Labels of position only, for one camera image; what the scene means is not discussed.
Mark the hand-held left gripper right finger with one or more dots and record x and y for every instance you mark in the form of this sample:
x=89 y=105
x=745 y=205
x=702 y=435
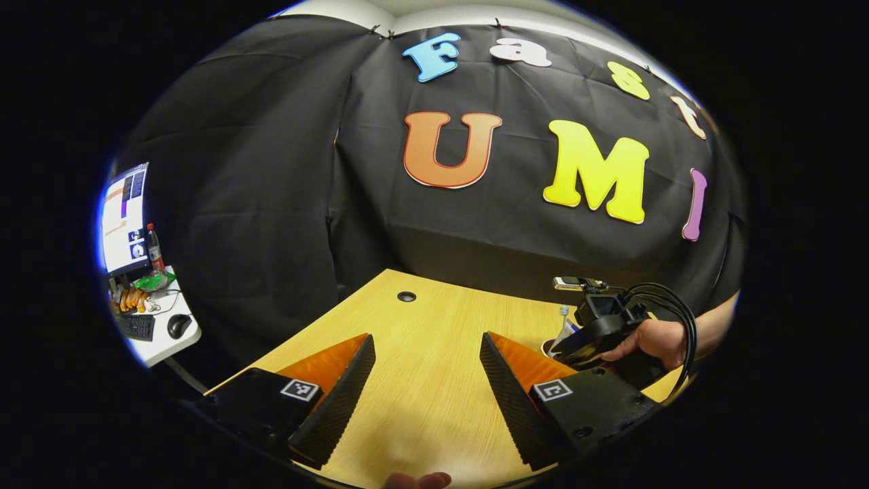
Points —
x=512 y=401

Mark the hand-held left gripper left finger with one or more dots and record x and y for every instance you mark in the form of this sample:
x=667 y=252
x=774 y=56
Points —
x=343 y=401

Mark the pale green toothbrush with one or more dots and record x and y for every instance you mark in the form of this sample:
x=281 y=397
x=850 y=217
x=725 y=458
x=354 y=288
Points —
x=563 y=311

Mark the wooden desktop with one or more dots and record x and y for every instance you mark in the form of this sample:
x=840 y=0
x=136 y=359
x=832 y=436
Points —
x=428 y=380

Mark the black computer mouse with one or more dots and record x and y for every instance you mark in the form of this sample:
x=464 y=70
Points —
x=179 y=326

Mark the white side desk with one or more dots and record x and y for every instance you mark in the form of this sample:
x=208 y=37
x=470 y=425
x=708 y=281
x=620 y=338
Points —
x=163 y=343

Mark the black keyboard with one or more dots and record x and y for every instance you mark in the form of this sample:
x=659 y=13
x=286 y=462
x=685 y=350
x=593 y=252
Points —
x=138 y=327

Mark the green packet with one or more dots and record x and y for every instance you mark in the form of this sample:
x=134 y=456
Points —
x=153 y=280

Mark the orange object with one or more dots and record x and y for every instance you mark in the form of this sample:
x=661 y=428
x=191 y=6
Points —
x=132 y=300

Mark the black backdrop cloth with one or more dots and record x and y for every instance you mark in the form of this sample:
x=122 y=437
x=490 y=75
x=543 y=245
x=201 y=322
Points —
x=271 y=170

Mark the red-capped drink bottle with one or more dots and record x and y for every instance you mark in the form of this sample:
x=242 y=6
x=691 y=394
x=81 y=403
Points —
x=155 y=248

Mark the computer monitor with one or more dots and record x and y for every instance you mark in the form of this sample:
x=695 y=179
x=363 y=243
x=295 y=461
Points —
x=125 y=217

